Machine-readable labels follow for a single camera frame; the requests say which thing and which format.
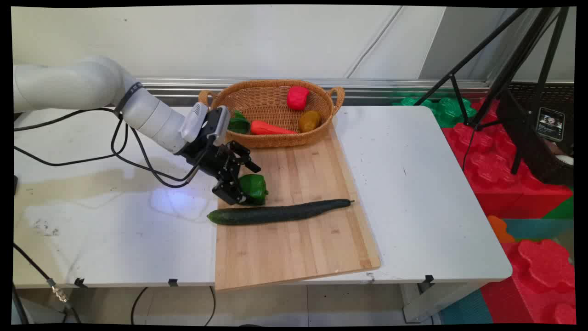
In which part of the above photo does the black mesh panel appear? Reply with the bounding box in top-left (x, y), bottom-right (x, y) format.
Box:
top-left (496, 83), bottom-right (575, 187)

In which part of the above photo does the woven wicker basket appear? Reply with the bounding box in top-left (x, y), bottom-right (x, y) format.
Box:
top-left (198, 79), bottom-right (345, 149)

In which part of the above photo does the bright green bell pepper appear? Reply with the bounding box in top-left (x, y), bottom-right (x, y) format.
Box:
top-left (238, 173), bottom-right (269, 206)

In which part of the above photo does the green foam block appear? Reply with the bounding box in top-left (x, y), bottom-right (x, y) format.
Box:
top-left (392, 96), bottom-right (478, 129)

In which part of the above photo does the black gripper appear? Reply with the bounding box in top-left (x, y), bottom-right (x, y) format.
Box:
top-left (177, 136), bottom-right (262, 206)

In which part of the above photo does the red toy vegetable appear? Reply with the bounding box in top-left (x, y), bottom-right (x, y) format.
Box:
top-left (287, 86), bottom-right (311, 111)

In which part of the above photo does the metal wall rail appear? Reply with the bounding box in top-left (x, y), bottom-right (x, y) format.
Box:
top-left (136, 77), bottom-right (490, 107)

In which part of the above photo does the black cable with metal connector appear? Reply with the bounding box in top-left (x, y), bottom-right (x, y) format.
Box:
top-left (13, 242), bottom-right (82, 324)

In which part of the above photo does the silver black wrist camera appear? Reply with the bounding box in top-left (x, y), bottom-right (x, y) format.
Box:
top-left (201, 105), bottom-right (231, 147)

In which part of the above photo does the wooden cutting board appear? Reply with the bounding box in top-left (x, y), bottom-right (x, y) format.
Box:
top-left (214, 128), bottom-right (381, 292)

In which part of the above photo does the yellow toy vegetable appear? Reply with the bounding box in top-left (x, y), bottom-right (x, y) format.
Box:
top-left (298, 110), bottom-right (322, 133)

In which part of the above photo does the black camera tripod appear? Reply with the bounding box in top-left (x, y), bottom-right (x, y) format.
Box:
top-left (413, 7), bottom-right (571, 175)

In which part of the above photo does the black smartphone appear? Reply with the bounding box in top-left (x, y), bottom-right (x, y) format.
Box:
top-left (536, 107), bottom-right (566, 142)

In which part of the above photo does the thin black hanging cable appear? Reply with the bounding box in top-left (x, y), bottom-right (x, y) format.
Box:
top-left (204, 286), bottom-right (217, 326)
top-left (130, 287), bottom-right (150, 325)

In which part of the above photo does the orange foam piece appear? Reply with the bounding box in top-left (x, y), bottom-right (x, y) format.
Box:
top-left (487, 215), bottom-right (516, 244)

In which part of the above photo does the long dark green cucumber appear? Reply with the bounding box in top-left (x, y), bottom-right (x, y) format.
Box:
top-left (206, 199), bottom-right (355, 226)

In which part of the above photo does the large red foam block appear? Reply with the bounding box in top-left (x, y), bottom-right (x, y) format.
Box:
top-left (441, 98), bottom-right (574, 219)

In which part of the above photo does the dark green bell pepper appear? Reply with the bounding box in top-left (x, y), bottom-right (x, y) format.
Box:
top-left (228, 110), bottom-right (251, 135)

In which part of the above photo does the orange carrot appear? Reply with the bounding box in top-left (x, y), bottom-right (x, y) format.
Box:
top-left (249, 120), bottom-right (298, 136)

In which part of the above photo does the white table leg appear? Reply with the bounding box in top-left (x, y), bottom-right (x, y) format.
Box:
top-left (399, 281), bottom-right (484, 324)

